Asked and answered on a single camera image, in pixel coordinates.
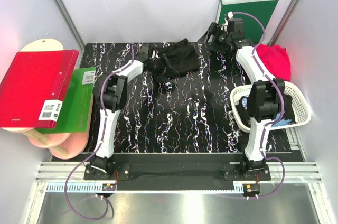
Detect purple cable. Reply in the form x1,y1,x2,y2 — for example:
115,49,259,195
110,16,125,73
221,11,286,200
63,44,140,221

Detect white plastic basket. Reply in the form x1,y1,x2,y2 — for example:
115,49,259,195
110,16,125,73
230,81,312,133

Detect black marble pattern mat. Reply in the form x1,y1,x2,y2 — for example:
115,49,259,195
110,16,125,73
78,42,293,154

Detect red ring binder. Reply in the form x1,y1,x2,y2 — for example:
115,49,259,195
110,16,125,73
1,50,79,128

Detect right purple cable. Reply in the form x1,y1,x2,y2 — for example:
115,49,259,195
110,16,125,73
221,11,286,200

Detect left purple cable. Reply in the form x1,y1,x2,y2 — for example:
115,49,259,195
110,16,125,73
63,44,140,221

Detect black printed t-shirt in basket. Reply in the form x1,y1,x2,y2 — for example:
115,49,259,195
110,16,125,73
236,94,295,128

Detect pink t-shirt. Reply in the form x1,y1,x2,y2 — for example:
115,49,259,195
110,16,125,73
257,44,292,81

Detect green plastic folder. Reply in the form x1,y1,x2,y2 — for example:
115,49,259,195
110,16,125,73
36,67,96,134

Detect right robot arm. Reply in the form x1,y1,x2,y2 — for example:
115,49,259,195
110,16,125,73
199,18,285,178

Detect black printed t-shirt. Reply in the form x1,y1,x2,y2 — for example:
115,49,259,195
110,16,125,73
150,38,200,83
236,94,295,128

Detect aluminium rail frame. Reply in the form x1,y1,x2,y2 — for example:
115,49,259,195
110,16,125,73
35,162,322,194

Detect green lever arch binder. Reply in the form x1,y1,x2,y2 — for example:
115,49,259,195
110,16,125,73
215,0,278,44

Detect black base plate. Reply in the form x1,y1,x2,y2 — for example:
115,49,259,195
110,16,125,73
84,153,271,193

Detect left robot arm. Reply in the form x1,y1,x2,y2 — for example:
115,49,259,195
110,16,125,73
90,45,172,176

